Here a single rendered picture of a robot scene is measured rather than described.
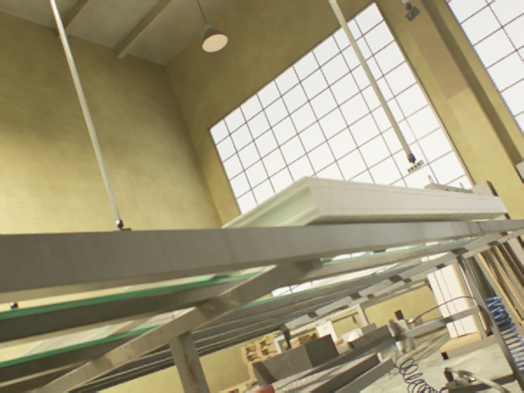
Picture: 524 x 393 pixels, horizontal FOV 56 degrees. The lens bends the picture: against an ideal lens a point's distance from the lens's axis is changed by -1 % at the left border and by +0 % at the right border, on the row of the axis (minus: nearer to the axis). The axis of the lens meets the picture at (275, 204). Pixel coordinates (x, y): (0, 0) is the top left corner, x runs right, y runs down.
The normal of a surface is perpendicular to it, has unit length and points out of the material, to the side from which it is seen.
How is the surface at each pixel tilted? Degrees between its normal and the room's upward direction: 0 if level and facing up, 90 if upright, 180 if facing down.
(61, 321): 90
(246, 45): 90
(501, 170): 90
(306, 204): 90
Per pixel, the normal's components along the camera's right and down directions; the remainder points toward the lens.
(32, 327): 0.74, -0.45
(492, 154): -0.56, -0.02
